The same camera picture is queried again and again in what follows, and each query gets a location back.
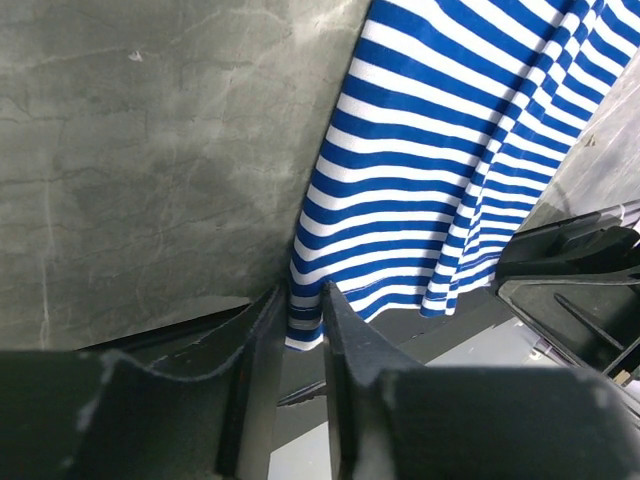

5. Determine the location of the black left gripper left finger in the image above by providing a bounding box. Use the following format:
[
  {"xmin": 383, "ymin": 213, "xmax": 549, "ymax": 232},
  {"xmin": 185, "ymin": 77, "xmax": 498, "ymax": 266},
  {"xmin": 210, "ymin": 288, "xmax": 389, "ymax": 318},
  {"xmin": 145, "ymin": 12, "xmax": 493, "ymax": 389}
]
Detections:
[{"xmin": 1, "ymin": 286, "xmax": 286, "ymax": 479}]

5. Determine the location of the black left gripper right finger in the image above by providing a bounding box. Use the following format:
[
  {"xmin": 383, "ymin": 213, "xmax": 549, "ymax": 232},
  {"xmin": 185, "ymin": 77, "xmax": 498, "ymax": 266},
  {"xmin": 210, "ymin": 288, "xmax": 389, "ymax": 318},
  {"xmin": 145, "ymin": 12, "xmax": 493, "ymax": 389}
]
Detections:
[{"xmin": 322, "ymin": 283, "xmax": 639, "ymax": 479}]

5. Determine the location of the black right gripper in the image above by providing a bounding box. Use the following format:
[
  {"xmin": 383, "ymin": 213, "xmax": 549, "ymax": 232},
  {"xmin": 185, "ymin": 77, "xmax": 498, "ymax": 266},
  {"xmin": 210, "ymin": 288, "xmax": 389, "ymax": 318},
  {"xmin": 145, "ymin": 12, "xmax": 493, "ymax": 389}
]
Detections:
[{"xmin": 493, "ymin": 209, "xmax": 639, "ymax": 385}]

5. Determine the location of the blue white striped tank top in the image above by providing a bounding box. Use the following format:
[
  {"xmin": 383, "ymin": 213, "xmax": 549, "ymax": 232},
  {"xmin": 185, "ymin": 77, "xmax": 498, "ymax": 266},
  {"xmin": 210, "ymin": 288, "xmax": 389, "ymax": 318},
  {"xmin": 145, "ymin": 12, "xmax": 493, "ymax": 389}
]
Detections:
[{"xmin": 286, "ymin": 1, "xmax": 639, "ymax": 351}]

